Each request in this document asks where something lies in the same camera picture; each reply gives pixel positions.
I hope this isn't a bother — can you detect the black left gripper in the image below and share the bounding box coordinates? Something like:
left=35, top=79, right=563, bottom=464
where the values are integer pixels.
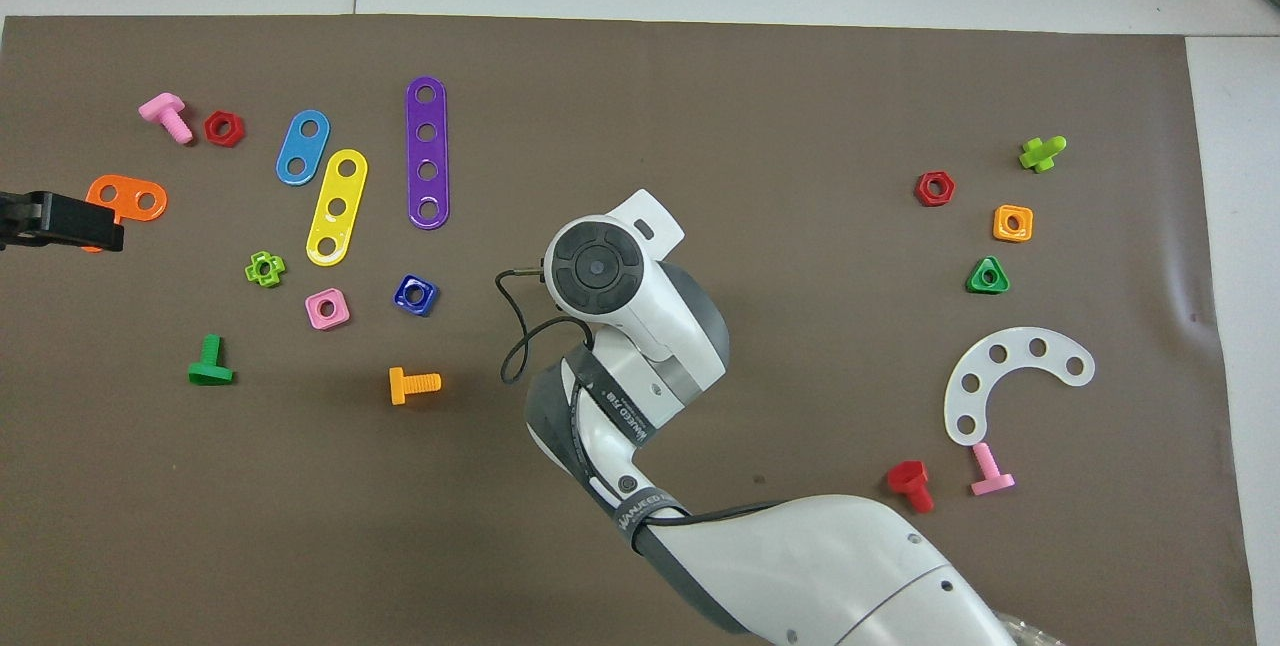
left=0, top=190, right=125, bottom=254

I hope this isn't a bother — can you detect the blue square toy nut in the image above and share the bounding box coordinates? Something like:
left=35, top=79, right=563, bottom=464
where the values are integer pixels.
left=393, top=273, right=441, bottom=318

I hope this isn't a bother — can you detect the orange L-shaped plate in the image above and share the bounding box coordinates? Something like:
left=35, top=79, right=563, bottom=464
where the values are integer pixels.
left=84, top=174, right=169, bottom=254

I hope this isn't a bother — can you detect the pink toy bolt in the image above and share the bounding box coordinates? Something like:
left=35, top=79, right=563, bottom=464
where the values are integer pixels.
left=138, top=92, right=195, bottom=146
left=970, top=441, right=1017, bottom=498

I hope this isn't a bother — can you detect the green toy bolt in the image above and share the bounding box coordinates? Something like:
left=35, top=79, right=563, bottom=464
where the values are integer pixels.
left=187, top=333, right=237, bottom=387

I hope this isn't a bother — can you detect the blue two-hole plate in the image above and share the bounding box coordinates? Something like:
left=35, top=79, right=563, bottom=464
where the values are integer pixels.
left=275, top=109, right=331, bottom=187

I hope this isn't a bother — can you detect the yellow three-hole plate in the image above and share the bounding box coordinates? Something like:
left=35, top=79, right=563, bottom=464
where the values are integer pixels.
left=305, top=148, right=369, bottom=268

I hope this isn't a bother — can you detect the pink square toy nut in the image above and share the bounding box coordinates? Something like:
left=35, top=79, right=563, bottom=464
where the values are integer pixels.
left=304, top=287, right=352, bottom=331

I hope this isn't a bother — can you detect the brown table mat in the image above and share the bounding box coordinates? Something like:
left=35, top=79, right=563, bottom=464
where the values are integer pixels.
left=0, top=14, right=1259, bottom=646

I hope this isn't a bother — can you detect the orange toy bolt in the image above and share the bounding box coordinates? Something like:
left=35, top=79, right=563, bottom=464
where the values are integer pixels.
left=388, top=366, right=443, bottom=407

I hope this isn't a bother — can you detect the purple four-hole plate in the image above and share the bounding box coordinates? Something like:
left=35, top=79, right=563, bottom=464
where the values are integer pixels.
left=405, top=76, right=451, bottom=230

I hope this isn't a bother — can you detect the red toy bolt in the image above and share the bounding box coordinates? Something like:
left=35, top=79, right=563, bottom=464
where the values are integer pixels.
left=886, top=459, right=936, bottom=515

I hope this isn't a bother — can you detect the green triangle toy nut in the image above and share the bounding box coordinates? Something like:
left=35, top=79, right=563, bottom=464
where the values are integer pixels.
left=966, top=255, right=1011, bottom=295

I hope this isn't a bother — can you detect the orange square toy nut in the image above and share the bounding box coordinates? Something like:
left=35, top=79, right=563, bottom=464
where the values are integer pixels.
left=992, top=204, right=1034, bottom=244

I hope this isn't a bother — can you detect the white curved perforated plate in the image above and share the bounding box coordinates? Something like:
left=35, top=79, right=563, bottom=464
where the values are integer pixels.
left=943, top=327, right=1097, bottom=447

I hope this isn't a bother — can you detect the lime cross-head toy bolt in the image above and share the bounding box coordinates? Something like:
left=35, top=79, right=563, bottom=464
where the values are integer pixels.
left=1018, top=135, right=1068, bottom=174

